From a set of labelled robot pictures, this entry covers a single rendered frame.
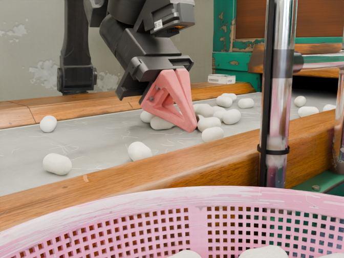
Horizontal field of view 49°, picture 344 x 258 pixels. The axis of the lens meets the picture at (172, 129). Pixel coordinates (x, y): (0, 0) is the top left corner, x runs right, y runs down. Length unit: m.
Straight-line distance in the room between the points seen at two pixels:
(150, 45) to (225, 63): 0.57
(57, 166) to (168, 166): 0.11
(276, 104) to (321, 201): 0.10
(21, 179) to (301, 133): 0.28
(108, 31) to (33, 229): 0.39
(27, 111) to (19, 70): 1.99
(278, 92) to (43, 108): 0.40
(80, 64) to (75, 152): 0.49
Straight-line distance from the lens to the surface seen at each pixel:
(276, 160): 0.31
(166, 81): 0.47
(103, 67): 2.86
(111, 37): 0.54
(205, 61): 2.25
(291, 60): 0.31
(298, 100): 0.75
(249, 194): 0.23
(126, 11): 0.50
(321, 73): 0.84
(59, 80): 0.91
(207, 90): 0.85
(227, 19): 1.04
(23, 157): 0.42
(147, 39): 0.50
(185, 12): 0.47
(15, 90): 2.58
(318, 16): 0.92
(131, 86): 0.50
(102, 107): 0.65
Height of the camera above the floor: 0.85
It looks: 12 degrees down
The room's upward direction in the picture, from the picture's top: straight up
